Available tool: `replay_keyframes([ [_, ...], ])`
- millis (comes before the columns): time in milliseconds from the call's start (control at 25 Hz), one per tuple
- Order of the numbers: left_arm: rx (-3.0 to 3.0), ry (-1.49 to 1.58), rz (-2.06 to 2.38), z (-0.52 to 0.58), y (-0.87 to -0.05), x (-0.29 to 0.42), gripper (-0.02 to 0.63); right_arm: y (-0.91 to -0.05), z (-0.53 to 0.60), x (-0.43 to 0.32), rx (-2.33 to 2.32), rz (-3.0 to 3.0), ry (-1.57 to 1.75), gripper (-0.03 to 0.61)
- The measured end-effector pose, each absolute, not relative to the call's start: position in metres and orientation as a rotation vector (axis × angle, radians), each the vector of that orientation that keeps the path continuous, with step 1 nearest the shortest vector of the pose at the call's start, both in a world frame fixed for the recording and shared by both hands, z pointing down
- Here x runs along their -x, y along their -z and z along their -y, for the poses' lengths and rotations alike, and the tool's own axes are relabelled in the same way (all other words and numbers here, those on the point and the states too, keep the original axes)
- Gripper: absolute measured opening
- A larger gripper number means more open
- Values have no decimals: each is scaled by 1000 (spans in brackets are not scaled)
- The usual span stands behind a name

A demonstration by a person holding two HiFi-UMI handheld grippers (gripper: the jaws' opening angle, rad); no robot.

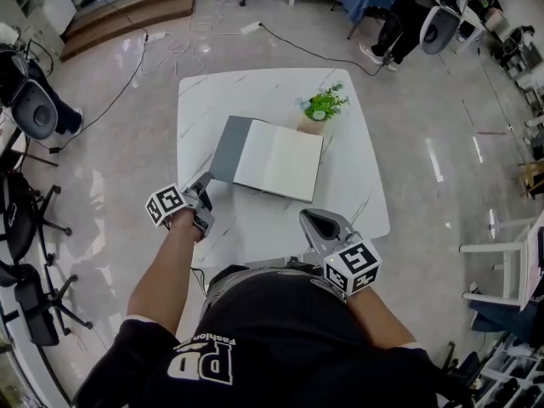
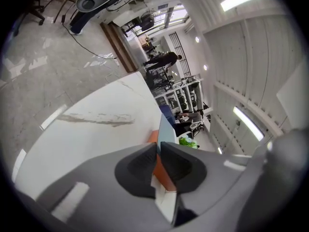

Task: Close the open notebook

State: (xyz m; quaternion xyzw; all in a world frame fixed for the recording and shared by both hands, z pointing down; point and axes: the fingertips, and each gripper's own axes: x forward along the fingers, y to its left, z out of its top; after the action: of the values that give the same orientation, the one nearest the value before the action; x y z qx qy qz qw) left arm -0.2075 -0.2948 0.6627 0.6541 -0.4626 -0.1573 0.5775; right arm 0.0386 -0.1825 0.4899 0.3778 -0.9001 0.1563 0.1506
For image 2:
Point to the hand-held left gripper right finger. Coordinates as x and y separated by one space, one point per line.
217 175

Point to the black office chair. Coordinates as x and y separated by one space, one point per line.
159 81
36 8

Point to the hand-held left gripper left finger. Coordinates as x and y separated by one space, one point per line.
96 190

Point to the blue tablecloth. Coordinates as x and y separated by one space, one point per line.
167 112

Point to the wooden platform steps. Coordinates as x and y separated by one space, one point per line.
118 47

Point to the orange box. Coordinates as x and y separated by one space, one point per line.
165 175

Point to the black metal chair white seat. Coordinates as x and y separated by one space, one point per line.
63 7

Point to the white office chair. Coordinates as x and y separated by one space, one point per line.
195 127

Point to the white shelving rack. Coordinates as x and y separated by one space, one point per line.
183 95

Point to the small green potted plant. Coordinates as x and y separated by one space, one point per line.
187 141

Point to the black mezzanine railing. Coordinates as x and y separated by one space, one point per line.
179 49

